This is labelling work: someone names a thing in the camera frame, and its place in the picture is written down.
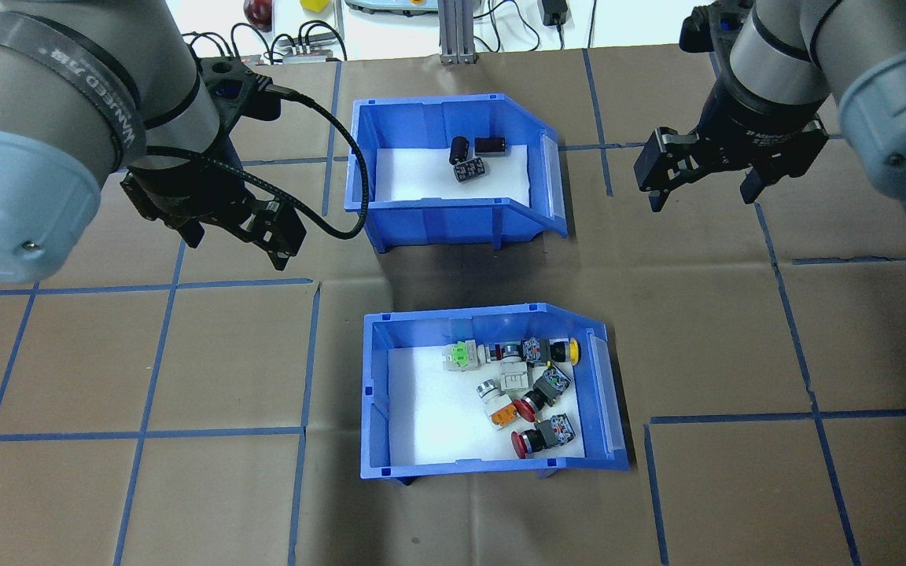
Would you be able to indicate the blue plastic capacitor bin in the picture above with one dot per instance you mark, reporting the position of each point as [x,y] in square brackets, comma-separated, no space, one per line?
[437,224]

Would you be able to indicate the blue plastic button bin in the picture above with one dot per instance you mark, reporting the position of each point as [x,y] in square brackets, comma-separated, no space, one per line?
[421,470]

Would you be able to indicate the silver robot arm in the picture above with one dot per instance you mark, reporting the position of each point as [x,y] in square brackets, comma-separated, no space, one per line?
[12,102]
[783,55]

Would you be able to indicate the pile of push-button switches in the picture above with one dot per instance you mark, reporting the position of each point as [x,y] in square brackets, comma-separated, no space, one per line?
[429,417]

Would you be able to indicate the red mushroom push button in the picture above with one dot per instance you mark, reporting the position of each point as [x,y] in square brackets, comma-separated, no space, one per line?
[547,434]
[543,393]

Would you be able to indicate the white foam bin liner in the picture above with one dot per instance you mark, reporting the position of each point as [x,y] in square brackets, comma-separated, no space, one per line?
[414,177]

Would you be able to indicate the dark brown rectangular component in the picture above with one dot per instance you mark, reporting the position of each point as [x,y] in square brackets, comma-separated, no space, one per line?
[490,145]

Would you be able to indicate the grey usb hub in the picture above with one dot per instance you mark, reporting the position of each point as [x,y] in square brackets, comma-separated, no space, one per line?
[307,53]

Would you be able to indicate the black power adapter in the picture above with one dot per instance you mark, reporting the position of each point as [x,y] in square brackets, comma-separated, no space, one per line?
[554,11]

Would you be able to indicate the black block with white pins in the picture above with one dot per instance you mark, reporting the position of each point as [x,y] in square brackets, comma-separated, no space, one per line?
[469,170]

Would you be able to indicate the black cylindrical capacitor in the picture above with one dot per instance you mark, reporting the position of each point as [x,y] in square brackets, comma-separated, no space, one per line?
[459,149]

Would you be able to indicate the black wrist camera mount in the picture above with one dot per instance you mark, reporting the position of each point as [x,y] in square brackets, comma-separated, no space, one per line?
[708,27]
[225,82]

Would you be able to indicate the green push button switch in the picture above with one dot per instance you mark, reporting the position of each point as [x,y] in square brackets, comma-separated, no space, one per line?
[459,356]

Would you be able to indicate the yellow push button switch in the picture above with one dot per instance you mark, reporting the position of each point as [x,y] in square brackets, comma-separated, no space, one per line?
[559,351]

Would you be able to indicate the aluminium extrusion post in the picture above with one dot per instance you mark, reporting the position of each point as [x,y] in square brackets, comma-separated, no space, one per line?
[457,31]

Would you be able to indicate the silver head white switch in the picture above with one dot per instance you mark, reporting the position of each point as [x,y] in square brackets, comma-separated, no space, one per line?
[511,376]

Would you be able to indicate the orange silver head switch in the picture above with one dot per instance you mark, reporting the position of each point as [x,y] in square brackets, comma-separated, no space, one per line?
[502,413]

